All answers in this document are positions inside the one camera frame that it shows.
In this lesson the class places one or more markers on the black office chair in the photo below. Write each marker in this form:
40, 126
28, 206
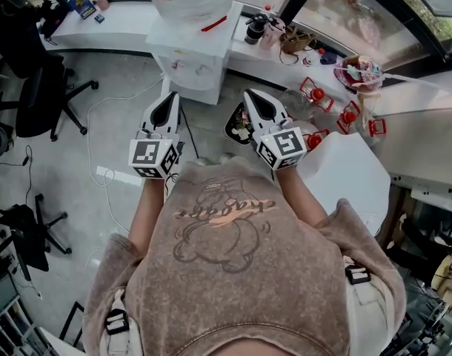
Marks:
33, 95
22, 232

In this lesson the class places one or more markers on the pink tumbler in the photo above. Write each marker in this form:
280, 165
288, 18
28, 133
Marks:
271, 35

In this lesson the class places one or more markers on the person's right shoe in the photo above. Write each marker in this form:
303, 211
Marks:
228, 157

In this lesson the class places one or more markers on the small red-capped bottle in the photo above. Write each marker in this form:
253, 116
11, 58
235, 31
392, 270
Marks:
313, 58

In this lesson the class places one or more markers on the small red cap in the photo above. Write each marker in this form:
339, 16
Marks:
267, 9

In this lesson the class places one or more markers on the white trash bin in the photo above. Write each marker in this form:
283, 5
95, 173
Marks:
235, 124

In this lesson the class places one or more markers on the black thermos tumbler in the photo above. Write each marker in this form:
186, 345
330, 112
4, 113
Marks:
255, 30

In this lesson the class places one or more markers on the person's left forearm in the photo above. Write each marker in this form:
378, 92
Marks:
148, 217

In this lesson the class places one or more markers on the dark blue cloth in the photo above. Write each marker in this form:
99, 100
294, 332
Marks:
328, 58

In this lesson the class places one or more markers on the blue printed carton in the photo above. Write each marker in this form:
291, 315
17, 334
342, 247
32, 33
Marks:
81, 4

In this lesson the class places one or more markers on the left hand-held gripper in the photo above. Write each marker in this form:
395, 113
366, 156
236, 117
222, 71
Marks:
148, 154

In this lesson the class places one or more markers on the person's right forearm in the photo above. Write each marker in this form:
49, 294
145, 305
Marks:
300, 198

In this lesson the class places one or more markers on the red plastic strip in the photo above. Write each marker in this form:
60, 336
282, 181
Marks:
213, 24

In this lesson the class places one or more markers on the white window pole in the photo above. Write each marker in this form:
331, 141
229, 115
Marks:
415, 80

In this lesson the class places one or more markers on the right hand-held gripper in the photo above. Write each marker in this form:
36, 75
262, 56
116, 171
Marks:
283, 147

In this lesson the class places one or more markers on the black framed window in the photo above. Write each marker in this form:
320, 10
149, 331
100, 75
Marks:
359, 9

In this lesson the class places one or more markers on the person's shoe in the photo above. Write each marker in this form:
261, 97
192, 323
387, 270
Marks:
202, 161
228, 157

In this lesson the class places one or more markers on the pile of clear empty jugs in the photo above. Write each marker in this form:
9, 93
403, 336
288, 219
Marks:
316, 95

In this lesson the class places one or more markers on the person's brown printed t-shirt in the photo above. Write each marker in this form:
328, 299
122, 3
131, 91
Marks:
241, 280

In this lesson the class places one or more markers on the person's left shoe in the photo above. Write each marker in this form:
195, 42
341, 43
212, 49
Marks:
202, 161

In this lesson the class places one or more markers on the white octagonal table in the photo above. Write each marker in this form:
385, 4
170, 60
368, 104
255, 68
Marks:
344, 176

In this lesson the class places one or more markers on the white water dispenser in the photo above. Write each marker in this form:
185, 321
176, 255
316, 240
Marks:
192, 58

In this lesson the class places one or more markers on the black bag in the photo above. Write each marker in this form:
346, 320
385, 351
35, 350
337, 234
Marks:
53, 17

